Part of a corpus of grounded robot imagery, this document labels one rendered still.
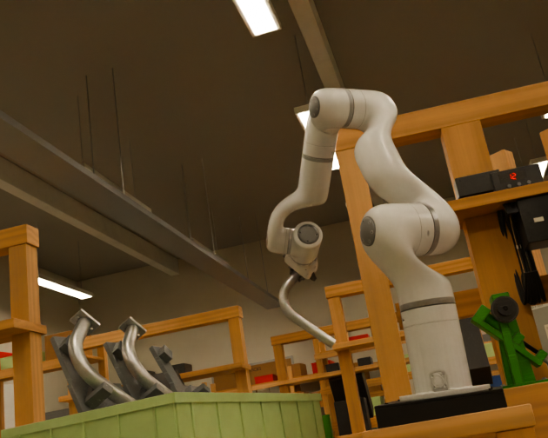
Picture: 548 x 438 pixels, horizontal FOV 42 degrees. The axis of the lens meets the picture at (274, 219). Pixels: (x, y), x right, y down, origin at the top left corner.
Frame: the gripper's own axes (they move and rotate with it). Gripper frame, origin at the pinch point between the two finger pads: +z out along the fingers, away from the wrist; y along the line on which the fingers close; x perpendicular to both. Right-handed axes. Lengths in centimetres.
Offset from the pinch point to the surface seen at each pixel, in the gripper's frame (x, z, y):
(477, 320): -14, -24, -51
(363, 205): -39.0, 11.2, 0.2
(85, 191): -55, 339, 239
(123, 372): 63, -52, 6
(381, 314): -12.3, 15.2, -28.4
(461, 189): -58, -4, -24
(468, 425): 31, -81, -56
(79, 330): 64, -66, 16
